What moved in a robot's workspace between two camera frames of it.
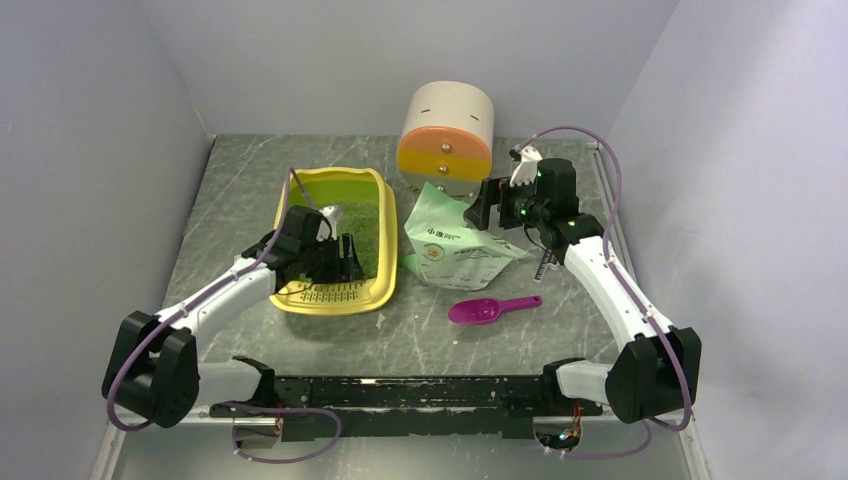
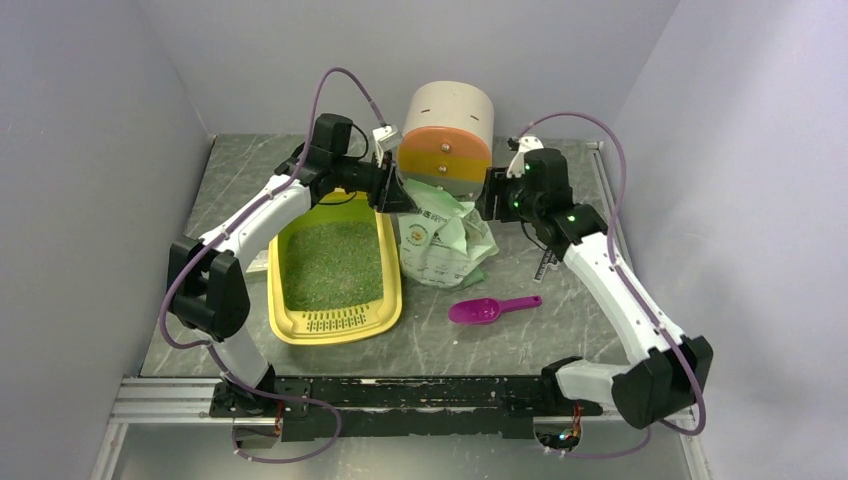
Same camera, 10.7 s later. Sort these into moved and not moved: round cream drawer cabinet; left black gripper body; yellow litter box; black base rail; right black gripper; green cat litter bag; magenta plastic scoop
Moved: left black gripper body; green cat litter bag; yellow litter box
Not moved: magenta plastic scoop; right black gripper; black base rail; round cream drawer cabinet
